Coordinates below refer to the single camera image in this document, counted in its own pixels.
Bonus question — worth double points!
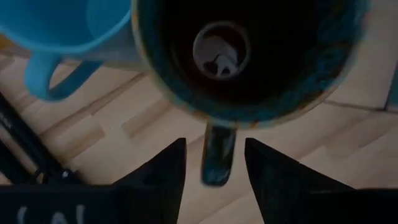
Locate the black metal rack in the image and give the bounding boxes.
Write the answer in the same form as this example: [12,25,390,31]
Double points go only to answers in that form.
[0,93,82,185]

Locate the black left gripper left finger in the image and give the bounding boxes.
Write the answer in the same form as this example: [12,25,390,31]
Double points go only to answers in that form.
[113,138,187,224]

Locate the light blue faceted mug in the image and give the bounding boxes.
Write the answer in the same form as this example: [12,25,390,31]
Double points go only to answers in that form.
[0,0,137,102]

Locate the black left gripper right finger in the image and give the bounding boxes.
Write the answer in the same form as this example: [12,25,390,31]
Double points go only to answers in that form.
[244,138,354,224]

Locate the blue brown glazed mug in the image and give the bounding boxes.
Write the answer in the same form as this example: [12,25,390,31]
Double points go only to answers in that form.
[130,0,371,187]

